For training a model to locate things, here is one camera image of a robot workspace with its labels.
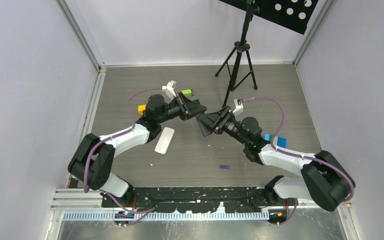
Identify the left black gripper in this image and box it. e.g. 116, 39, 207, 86
157, 92, 206, 124

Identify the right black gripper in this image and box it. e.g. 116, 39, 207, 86
198, 105, 250, 146

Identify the white remote control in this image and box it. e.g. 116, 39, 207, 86
154, 127, 175, 155

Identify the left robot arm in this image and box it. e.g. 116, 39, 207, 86
67, 93, 207, 207

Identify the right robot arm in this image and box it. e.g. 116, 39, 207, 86
196, 107, 356, 212

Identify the orange round block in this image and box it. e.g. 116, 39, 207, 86
137, 104, 147, 115

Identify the black tripod stand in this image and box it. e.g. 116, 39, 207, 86
214, 0, 260, 107

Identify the blue green lego block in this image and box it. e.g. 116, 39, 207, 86
263, 133, 287, 148

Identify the black perforated board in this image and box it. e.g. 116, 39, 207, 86
221, 0, 319, 35

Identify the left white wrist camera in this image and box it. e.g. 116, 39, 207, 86
161, 80, 177, 100

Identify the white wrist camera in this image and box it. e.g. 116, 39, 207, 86
161, 80, 177, 100
232, 98, 244, 117

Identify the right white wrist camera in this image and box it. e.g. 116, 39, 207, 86
232, 98, 244, 117

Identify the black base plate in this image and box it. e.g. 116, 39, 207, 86
101, 186, 295, 214

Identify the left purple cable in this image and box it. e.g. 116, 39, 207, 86
83, 88, 165, 226

